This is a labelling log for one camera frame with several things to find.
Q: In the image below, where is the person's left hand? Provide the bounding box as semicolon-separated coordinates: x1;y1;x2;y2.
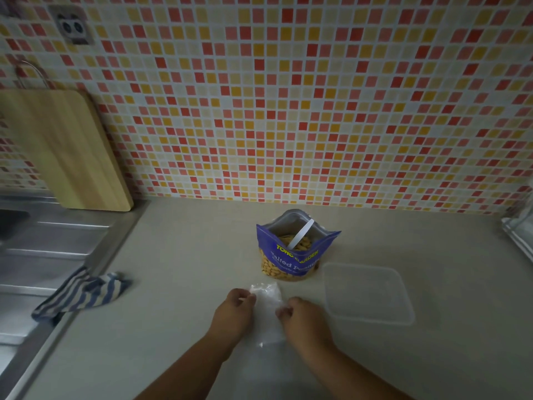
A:
208;288;258;352

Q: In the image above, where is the person's right hand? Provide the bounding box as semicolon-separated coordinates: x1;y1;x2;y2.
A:
275;297;334;355

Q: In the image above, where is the small clear plastic bag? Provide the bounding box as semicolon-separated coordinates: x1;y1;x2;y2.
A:
248;282;289;347

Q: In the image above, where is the blue peanuts pouch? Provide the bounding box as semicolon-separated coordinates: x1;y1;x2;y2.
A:
255;208;342;283

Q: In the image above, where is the white plastic spoon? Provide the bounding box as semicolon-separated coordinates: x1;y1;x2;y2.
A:
286;218;315;251

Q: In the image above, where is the person's right forearm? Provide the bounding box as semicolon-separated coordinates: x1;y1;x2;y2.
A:
299;343;414;400

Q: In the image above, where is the person's left forearm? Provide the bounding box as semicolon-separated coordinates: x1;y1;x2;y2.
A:
135;335;237;400

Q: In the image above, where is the blue striped dish cloth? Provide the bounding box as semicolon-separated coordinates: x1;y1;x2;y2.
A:
31;266;130;323

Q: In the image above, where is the stainless steel sink drainboard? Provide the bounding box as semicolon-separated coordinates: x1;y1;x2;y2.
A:
0;190;147;400

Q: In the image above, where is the white dish rack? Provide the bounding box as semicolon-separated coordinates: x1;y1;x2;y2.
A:
501;199;533;264

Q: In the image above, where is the wooden cutting board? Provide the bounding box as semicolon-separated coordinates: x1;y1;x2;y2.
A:
0;60;134;213

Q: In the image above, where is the panda wall hook sticker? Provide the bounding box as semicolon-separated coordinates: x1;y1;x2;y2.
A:
49;4;94;46

